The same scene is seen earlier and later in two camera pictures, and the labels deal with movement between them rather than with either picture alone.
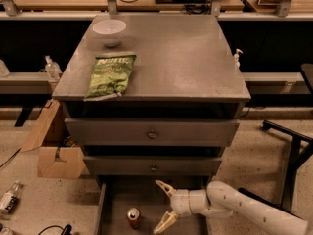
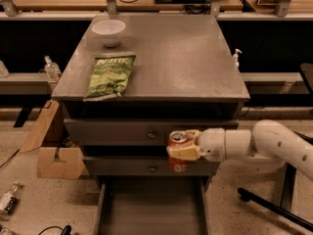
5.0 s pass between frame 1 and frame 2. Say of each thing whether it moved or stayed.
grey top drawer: stayed
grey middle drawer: stayed
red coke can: moved
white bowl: stayed
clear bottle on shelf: stayed
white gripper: moved
